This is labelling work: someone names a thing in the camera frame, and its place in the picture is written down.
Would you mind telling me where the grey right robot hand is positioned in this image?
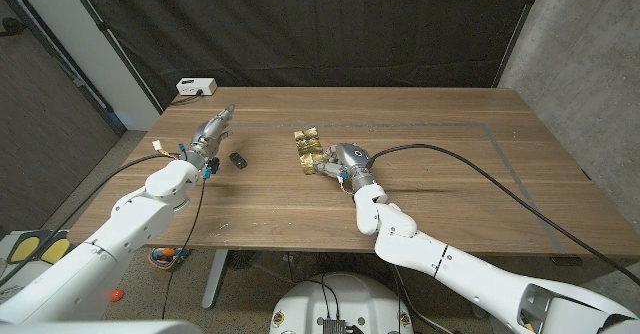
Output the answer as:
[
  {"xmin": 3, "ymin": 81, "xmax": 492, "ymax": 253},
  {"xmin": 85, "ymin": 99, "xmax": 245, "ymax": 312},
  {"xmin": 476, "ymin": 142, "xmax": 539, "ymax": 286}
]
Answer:
[{"xmin": 318, "ymin": 142, "xmax": 377, "ymax": 193}]

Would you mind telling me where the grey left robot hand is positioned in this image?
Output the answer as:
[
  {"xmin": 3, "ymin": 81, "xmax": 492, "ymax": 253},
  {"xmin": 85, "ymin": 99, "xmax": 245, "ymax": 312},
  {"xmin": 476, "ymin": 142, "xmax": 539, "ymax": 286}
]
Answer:
[{"xmin": 185, "ymin": 103, "xmax": 236, "ymax": 175}]

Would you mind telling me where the gold foil envelope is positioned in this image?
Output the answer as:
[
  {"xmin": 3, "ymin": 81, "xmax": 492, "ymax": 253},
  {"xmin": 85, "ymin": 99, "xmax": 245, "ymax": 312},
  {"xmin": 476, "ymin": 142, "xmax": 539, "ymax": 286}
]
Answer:
[{"xmin": 293, "ymin": 126, "xmax": 329, "ymax": 176}]

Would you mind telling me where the white power strip box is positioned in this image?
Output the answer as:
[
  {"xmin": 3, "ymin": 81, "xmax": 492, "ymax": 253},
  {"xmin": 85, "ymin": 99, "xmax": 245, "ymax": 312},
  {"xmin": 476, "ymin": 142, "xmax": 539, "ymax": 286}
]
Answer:
[{"xmin": 175, "ymin": 77, "xmax": 218, "ymax": 97}]

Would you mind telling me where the black backdrop stand pole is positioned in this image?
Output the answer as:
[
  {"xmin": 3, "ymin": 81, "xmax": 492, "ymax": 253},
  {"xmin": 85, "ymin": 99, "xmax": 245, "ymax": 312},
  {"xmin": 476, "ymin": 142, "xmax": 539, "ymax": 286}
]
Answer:
[
  {"xmin": 60, "ymin": 0, "xmax": 165, "ymax": 114},
  {"xmin": 492, "ymin": 0, "xmax": 547, "ymax": 88}
]

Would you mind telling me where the orange blue floor object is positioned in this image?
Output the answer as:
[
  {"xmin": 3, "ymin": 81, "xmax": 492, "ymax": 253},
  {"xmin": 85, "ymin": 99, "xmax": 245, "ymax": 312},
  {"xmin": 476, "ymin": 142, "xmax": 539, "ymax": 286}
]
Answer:
[{"xmin": 148, "ymin": 246, "xmax": 191, "ymax": 272}]

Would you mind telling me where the black backdrop curtain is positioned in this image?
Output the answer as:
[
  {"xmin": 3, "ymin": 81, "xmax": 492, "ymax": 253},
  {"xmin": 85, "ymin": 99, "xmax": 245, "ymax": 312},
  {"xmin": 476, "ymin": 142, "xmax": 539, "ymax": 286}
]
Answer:
[{"xmin": 69, "ymin": 0, "xmax": 539, "ymax": 109}]

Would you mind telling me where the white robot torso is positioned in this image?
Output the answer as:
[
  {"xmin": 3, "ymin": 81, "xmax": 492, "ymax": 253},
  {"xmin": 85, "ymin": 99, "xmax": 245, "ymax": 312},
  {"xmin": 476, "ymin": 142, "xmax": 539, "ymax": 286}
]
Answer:
[{"xmin": 269, "ymin": 272, "xmax": 415, "ymax": 334}]

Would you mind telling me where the grey table leg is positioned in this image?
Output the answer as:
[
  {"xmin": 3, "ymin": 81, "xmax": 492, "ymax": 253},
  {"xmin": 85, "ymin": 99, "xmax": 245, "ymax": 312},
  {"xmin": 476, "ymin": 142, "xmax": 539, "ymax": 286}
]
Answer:
[{"xmin": 201, "ymin": 249, "xmax": 229, "ymax": 310}]

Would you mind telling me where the yellow black foot pedal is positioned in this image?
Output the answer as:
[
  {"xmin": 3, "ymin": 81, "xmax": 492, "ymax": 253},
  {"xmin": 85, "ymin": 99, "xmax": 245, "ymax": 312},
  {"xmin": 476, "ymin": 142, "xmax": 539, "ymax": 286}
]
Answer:
[
  {"xmin": 39, "ymin": 234, "xmax": 72, "ymax": 267},
  {"xmin": 7, "ymin": 232, "xmax": 42, "ymax": 266}
]

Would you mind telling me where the black power strip cord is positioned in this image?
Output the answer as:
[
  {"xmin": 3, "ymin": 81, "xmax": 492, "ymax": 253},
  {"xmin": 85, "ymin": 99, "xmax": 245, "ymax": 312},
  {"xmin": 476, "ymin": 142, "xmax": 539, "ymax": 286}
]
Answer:
[{"xmin": 168, "ymin": 91, "xmax": 204, "ymax": 107}]

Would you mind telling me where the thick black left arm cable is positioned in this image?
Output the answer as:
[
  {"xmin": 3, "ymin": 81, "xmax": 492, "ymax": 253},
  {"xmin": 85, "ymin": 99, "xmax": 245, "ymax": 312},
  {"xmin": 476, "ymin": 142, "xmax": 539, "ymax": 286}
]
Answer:
[{"xmin": 0, "ymin": 152, "xmax": 182, "ymax": 289}]

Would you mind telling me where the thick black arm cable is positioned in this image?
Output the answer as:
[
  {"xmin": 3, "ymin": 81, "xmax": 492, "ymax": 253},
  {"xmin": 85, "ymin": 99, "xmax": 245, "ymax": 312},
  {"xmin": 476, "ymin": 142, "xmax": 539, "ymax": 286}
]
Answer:
[
  {"xmin": 364, "ymin": 142, "xmax": 640, "ymax": 288},
  {"xmin": 0, "ymin": 152, "xmax": 182, "ymax": 289}
]

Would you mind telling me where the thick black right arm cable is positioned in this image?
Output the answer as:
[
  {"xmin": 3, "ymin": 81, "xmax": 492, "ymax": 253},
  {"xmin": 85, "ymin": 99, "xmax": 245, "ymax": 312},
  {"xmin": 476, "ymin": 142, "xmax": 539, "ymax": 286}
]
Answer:
[{"xmin": 364, "ymin": 142, "xmax": 640, "ymax": 288}]

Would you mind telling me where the thin black left wrist cable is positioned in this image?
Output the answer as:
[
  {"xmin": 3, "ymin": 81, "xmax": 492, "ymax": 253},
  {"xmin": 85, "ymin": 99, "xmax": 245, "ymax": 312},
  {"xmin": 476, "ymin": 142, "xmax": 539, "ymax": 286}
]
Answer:
[{"xmin": 160, "ymin": 176, "xmax": 207, "ymax": 321}]

